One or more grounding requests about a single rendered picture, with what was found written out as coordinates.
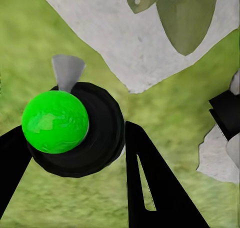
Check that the pot plant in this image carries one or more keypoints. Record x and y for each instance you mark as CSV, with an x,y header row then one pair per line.
x,y
185,22

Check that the insectifuge atomizer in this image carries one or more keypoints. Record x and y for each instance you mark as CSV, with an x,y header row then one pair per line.
x,y
77,128

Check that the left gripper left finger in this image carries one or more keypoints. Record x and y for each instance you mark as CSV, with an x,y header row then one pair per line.
x,y
14,160

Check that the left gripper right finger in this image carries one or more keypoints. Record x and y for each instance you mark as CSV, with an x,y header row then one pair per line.
x,y
174,208

